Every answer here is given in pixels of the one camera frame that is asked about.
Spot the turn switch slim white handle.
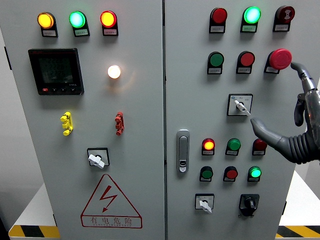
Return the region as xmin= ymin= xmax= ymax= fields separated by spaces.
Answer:
xmin=226 ymin=93 xmax=254 ymax=117

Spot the small red push button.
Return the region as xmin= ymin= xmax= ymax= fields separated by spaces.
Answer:
xmin=222 ymin=165 xmax=239 ymax=183
xmin=251 ymin=138 xmax=268 ymax=156

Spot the large red stop button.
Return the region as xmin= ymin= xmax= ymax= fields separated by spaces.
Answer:
xmin=263 ymin=48 xmax=293 ymax=75

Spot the small green lit lamp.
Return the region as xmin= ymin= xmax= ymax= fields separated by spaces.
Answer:
xmin=247 ymin=165 xmax=263 ymax=183

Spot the small green push button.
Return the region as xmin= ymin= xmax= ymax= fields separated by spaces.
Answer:
xmin=224 ymin=138 xmax=242 ymax=157
xmin=199 ymin=165 xmax=214 ymax=183

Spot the large red push button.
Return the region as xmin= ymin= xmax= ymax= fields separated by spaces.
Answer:
xmin=235 ymin=50 xmax=256 ymax=75

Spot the small red lit lamp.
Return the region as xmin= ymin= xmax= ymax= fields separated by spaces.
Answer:
xmin=201 ymin=137 xmax=216 ymax=156

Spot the red buzzer lamp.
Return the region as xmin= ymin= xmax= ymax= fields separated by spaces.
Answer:
xmin=272 ymin=5 xmax=296 ymax=33

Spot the black yellow striped tape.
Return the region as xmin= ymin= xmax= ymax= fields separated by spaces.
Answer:
xmin=275 ymin=225 xmax=320 ymax=239
xmin=8 ymin=224 xmax=61 ymax=239

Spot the large green push button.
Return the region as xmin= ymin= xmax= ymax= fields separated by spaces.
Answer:
xmin=206 ymin=51 xmax=225 ymax=75

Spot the grey cabinet door with lock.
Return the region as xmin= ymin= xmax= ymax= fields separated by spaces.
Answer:
xmin=163 ymin=0 xmax=320 ymax=240

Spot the large green round lamp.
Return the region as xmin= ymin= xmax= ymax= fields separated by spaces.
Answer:
xmin=68 ymin=10 xmax=91 ymax=38
xmin=240 ymin=6 xmax=262 ymax=33

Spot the silver door lock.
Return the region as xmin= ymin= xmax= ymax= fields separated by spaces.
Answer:
xmin=176 ymin=129 xmax=191 ymax=174

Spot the large dark red round lamp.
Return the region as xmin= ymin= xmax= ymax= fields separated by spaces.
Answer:
xmin=208 ymin=7 xmax=229 ymax=34

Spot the grey cabinet door with display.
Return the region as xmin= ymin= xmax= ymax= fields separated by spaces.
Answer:
xmin=0 ymin=0 xmax=166 ymax=240

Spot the white lamp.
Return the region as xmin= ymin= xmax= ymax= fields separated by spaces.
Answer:
xmin=107 ymin=64 xmax=122 ymax=80

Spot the red warning triangle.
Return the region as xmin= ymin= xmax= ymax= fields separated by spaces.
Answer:
xmin=80 ymin=173 xmax=143 ymax=229

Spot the orange-red lit round lamp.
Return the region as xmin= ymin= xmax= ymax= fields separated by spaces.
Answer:
xmin=99 ymin=10 xmax=119 ymax=37

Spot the black display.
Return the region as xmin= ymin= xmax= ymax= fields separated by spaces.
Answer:
xmin=27 ymin=47 xmax=85 ymax=96

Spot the yellow round lamp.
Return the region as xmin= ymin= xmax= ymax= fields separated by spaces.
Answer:
xmin=37 ymin=11 xmax=59 ymax=38

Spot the turn switch black handle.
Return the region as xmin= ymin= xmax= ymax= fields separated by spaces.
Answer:
xmin=238 ymin=193 xmax=260 ymax=218

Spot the small turn switch white handle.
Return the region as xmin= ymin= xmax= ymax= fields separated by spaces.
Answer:
xmin=194 ymin=193 xmax=215 ymax=214

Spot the small red handle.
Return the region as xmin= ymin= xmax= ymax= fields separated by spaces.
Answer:
xmin=114 ymin=111 xmax=125 ymax=137

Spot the turn switch wide white handle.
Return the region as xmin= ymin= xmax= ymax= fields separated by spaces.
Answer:
xmin=86 ymin=147 xmax=111 ymax=170

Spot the small yellow handle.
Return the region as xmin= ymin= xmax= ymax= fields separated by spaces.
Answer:
xmin=60 ymin=111 xmax=74 ymax=137

